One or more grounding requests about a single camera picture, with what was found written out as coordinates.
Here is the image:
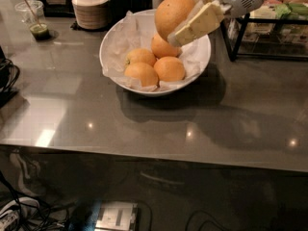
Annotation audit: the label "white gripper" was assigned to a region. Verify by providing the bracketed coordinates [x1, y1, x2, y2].
[167, 0, 265, 46]

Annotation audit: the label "stack of paper bowls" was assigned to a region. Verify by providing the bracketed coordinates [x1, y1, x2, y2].
[72, 0, 109, 30]

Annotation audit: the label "white paper bowl liner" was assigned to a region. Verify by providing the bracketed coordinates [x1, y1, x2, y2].
[100, 11, 202, 93]

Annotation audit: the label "black wire rack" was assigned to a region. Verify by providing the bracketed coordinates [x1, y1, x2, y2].
[220, 3, 308, 61]

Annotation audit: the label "black condiment holder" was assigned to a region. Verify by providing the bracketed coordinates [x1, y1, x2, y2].
[107, 0, 148, 21]

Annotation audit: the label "black cables at left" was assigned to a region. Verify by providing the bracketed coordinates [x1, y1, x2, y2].
[0, 45, 22, 108]

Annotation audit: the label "white power strip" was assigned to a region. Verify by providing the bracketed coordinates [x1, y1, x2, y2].
[0, 196, 39, 231]

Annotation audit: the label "white ceramic bowl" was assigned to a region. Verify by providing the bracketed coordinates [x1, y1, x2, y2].
[98, 9, 212, 98]

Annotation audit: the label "silver box on floor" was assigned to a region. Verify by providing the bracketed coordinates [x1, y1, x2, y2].
[94, 201, 138, 231]

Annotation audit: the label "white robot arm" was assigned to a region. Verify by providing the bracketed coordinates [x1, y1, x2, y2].
[167, 0, 266, 46]

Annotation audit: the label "wooden stir stick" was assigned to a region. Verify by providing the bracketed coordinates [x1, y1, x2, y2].
[14, 0, 43, 26]

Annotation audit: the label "clear plastic cup green drink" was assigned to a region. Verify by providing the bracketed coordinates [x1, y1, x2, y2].
[14, 0, 51, 41]

